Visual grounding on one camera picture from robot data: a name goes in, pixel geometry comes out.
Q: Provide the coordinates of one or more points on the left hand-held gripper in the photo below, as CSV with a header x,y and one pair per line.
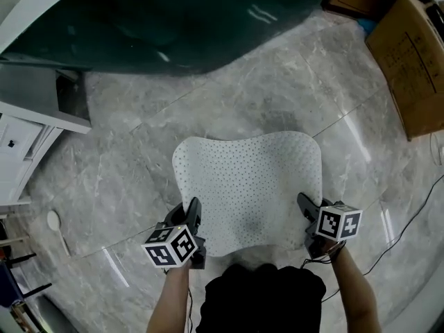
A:
x,y
166,246

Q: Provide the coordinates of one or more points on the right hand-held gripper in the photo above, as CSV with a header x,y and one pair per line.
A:
x,y
338,222

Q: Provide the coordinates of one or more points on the white oval bath mat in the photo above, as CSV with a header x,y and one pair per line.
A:
x,y
249,186

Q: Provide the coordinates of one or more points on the person's left forearm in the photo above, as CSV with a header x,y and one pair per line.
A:
x,y
170,300

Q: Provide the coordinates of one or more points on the person's right forearm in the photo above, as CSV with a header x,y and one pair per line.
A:
x,y
354,290

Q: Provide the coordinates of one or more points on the dark green white bathtub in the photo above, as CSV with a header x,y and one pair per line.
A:
x,y
138,23

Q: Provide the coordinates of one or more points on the person's black trousers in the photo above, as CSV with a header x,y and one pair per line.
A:
x,y
260,300

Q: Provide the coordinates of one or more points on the grey round bucket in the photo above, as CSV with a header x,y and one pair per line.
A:
x,y
62,316

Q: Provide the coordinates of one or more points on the large cardboard box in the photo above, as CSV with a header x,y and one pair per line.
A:
x,y
412,71

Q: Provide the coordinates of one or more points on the wooden chair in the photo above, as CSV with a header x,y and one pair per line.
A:
x,y
14,232

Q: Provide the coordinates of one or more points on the white vanity cabinet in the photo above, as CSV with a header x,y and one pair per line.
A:
x,y
21,151

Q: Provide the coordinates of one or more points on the dark blue chair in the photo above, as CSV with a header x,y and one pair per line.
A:
x,y
14,283

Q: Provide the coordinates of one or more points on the small blue item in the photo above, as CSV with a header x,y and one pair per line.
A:
x,y
366,25

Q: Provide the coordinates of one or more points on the black device with prongs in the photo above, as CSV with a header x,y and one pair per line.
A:
x,y
435,12

